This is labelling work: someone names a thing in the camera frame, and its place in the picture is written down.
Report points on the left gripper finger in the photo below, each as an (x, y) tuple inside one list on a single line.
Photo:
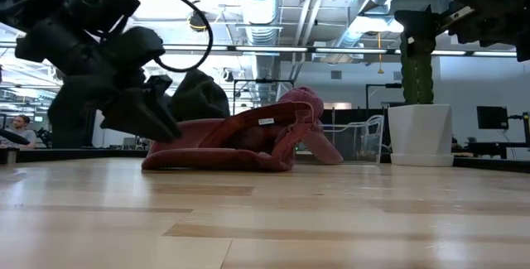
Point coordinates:
[(159, 85), (141, 116)]

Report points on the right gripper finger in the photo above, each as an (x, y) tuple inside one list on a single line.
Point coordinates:
[(418, 33)]

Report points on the dark grey baseball cap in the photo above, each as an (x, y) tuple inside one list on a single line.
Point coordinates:
[(198, 95)]

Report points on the dark red baseball cap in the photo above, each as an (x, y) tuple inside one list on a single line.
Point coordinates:
[(306, 97), (186, 149)]

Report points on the green columnar cactus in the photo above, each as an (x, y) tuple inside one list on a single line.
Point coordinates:
[(416, 83)]

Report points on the yellow hanging pendant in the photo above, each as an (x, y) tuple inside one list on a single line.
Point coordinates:
[(380, 70)]

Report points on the black round ceiling speaker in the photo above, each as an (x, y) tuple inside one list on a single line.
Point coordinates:
[(198, 20)]

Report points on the black computer monitor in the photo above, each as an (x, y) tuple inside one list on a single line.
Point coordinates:
[(492, 117)]

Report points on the person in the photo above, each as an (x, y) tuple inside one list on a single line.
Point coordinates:
[(27, 135)]

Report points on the white faceted plant pot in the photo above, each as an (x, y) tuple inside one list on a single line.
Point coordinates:
[(420, 136)]

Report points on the black low partition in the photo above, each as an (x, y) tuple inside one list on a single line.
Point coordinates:
[(352, 116)]

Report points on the clear plastic bin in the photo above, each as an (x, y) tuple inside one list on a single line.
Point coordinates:
[(368, 136)]

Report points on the black workbench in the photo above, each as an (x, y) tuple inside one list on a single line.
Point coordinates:
[(497, 149)]

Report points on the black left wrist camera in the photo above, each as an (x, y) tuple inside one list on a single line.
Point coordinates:
[(99, 0)]

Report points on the black aluminium table frame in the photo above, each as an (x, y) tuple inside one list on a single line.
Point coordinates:
[(41, 155)]

